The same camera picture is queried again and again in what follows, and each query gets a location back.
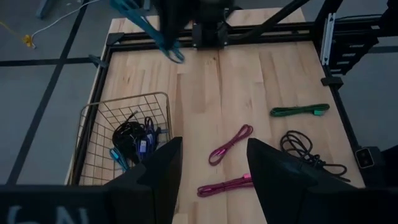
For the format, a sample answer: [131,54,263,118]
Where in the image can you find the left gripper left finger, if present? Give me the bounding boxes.
[0,136,184,224]

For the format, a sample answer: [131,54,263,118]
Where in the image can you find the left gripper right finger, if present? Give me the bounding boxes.
[247,138,398,224]

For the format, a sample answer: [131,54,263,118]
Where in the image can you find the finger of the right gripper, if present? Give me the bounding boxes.
[160,17,182,51]

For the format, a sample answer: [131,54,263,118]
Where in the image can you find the teal braided USB-C cable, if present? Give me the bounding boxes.
[108,0,187,65]

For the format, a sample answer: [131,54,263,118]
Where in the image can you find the black speckled braided USB-C cable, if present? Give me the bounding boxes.
[279,129,351,183]

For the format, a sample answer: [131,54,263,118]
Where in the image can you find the dark blue braided USB-C cable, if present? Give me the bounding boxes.
[135,124,162,156]

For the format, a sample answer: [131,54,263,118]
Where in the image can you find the light blue braided USB-C cable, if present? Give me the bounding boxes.
[108,146,130,172]

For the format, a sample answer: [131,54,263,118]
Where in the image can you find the mauve braided USB-C cable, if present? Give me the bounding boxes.
[207,124,254,167]

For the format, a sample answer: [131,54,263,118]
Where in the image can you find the purple braided USB-C cable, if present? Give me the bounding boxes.
[143,116,156,147]

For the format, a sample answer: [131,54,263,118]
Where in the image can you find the gold wire mesh basket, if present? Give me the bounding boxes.
[72,91,174,187]

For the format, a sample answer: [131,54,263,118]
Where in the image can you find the green braided USB-C cable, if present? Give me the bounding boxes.
[269,103,331,118]

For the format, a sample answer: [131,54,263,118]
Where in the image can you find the grey metal desk foot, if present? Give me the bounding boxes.
[35,0,63,19]

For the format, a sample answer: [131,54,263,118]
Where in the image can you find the black aluminium table frame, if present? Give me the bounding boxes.
[67,0,398,187]

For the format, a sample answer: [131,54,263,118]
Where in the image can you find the small square black camera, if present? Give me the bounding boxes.
[354,146,376,169]

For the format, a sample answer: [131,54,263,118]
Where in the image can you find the white floor cable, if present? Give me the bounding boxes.
[30,0,100,40]

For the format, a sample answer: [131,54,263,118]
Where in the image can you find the yellow cable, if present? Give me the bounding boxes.
[0,20,35,49]

